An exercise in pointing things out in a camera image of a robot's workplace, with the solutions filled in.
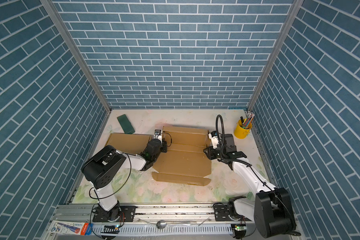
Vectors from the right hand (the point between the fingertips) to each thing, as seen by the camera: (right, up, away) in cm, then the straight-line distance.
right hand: (206, 147), depth 86 cm
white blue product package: (-66, -35, -17) cm, 76 cm away
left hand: (-26, +4, +10) cm, 28 cm away
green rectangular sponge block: (-57, +13, +24) cm, 63 cm away
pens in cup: (+28, +15, +11) cm, 34 cm away
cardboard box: (-50, +1, +10) cm, 51 cm away
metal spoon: (-23, -33, -17) cm, 44 cm away
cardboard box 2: (-10, -9, +7) cm, 15 cm away
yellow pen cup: (+25, +8, +13) cm, 29 cm away
